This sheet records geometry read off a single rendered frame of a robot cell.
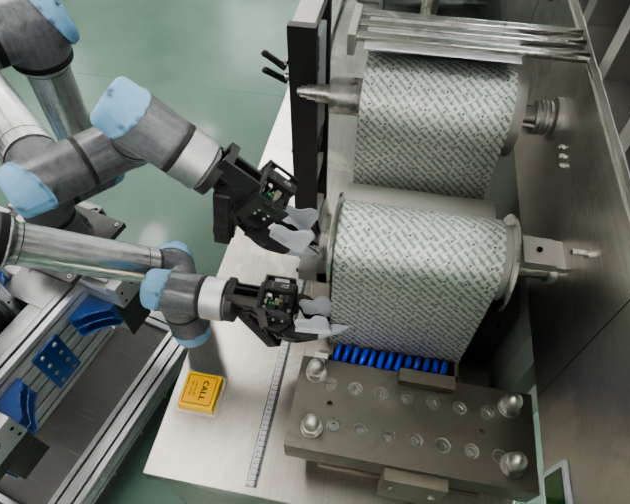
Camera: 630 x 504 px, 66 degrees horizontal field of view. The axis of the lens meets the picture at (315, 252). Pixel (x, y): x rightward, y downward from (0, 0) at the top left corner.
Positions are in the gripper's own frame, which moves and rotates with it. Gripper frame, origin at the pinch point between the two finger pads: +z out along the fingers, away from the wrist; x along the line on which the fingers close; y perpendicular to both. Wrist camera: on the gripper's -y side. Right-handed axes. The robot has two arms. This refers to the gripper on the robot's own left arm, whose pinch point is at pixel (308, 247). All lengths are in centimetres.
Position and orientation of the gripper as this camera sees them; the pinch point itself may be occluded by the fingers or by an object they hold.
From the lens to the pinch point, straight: 76.8
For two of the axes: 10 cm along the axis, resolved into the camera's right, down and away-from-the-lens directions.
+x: 1.8, -7.8, 6.0
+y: 6.3, -3.7, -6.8
